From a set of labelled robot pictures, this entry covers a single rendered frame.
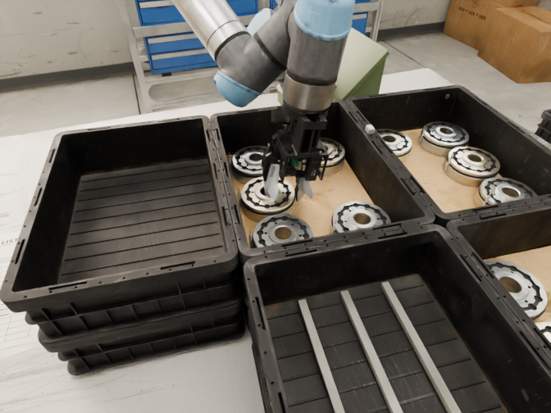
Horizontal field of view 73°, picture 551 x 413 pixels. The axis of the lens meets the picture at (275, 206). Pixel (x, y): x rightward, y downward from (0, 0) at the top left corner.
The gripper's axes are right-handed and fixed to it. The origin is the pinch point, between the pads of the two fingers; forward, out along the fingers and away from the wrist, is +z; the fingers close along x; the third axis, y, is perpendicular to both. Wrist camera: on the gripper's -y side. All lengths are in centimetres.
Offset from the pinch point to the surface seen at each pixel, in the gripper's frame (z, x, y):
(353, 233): -8.6, 4.1, 19.5
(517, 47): 29, 248, -195
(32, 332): 21, -46, 10
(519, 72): 44, 250, -183
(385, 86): 7, 58, -67
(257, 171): -0.6, -3.9, -6.5
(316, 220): 1.4, 4.8, 6.6
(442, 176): -2.6, 34.6, 0.2
